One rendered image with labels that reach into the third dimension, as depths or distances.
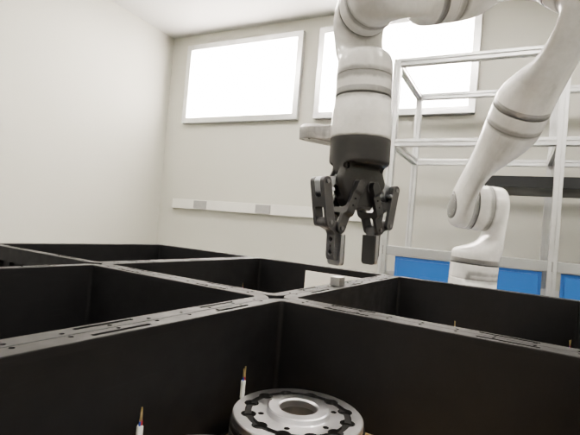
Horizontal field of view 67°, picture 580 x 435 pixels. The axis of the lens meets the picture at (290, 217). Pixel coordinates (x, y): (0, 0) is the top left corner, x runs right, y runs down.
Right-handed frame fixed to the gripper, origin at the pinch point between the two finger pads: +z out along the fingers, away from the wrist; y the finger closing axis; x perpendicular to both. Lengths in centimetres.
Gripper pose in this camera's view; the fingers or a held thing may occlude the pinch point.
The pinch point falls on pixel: (353, 252)
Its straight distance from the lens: 55.9
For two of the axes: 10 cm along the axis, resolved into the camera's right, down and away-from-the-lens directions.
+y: 7.9, 0.5, 6.2
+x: -6.2, -0.4, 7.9
